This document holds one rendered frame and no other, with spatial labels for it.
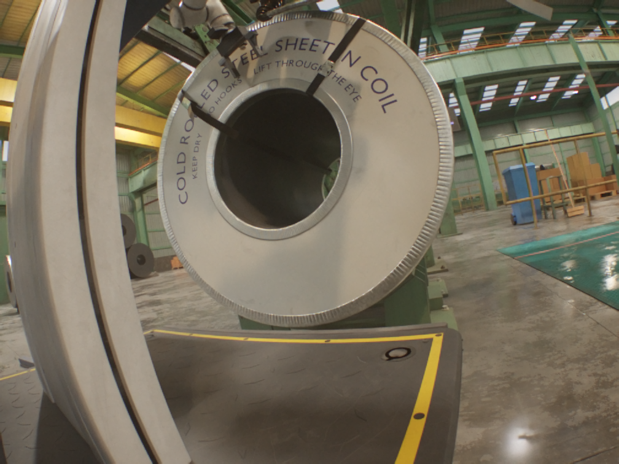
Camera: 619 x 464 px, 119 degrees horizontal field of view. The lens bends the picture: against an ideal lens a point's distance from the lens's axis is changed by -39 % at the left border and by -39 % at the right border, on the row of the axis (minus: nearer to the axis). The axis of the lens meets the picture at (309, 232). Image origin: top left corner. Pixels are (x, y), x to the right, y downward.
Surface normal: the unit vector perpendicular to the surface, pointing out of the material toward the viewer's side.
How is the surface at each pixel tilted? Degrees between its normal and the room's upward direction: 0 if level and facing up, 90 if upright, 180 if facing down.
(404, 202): 90
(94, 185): 90
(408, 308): 90
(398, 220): 90
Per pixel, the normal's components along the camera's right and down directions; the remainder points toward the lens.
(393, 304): -0.36, 0.06
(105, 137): 0.86, -0.18
